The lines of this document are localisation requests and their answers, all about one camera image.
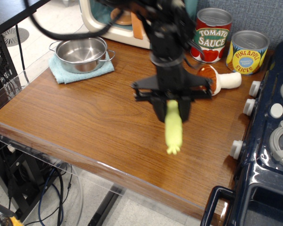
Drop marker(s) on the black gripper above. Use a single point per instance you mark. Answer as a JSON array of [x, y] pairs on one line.
[[171, 81]]

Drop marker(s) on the spoon with yellow-green handle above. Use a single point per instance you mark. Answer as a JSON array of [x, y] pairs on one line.
[[173, 128]]

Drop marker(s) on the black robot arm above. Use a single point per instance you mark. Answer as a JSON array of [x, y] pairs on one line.
[[170, 32]]

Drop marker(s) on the plush brown mushroom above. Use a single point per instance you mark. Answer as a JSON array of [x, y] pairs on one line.
[[220, 81]]

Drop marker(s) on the tomato sauce can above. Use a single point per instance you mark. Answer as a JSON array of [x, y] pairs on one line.
[[212, 30]]

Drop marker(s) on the pineapple slices can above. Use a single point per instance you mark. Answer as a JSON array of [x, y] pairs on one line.
[[247, 51]]

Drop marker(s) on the small steel pot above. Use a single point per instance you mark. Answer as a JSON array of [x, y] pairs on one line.
[[83, 56]]

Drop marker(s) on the toy microwave oven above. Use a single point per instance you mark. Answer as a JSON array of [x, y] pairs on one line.
[[122, 28]]

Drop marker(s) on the light blue cloth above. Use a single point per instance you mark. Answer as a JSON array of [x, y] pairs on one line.
[[63, 76]]

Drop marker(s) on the dark blue toy stove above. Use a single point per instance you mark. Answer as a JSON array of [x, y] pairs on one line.
[[257, 196]]

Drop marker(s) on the black table leg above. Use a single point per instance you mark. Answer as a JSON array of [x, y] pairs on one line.
[[106, 206]]

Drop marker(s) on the black computer tower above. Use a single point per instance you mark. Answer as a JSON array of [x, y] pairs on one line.
[[7, 69]]

